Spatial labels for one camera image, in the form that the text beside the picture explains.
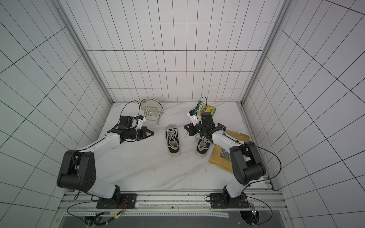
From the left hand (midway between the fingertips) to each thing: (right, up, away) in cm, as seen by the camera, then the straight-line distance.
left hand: (152, 135), depth 87 cm
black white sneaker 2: (+33, -6, +3) cm, 34 cm away
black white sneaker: (+13, -4, +3) cm, 14 cm away
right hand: (+18, +5, +1) cm, 19 cm away
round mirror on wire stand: (-3, +18, +11) cm, 21 cm away
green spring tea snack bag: (+35, +18, +24) cm, 46 cm away
